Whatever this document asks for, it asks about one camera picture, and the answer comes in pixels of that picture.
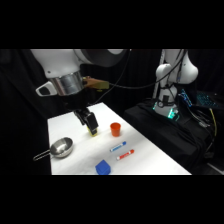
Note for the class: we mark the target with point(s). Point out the yellow cup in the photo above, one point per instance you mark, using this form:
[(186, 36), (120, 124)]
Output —
[(95, 134)]

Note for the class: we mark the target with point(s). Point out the blue cube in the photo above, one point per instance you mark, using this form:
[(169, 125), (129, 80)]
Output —
[(103, 167)]

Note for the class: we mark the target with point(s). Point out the black robot stand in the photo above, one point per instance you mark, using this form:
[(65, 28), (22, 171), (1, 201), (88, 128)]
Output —
[(166, 133)]

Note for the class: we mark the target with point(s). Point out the blue backlit keyboard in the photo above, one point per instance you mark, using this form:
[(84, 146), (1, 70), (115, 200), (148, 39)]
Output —
[(206, 99)]

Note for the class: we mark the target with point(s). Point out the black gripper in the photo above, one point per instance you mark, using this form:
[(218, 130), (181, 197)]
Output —
[(75, 101)]

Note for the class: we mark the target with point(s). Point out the black curtain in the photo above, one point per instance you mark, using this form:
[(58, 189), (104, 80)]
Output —
[(20, 100)]

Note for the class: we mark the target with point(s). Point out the red and white marker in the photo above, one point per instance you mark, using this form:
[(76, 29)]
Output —
[(125, 154)]

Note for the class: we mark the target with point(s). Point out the orange cup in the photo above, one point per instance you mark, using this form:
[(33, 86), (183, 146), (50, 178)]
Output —
[(115, 129)]

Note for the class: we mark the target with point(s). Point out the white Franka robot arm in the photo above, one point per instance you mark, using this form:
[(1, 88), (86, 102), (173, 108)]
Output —
[(63, 63)]

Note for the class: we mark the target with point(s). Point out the blue and white marker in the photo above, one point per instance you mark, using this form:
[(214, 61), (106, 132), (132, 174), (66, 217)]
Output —
[(118, 146)]

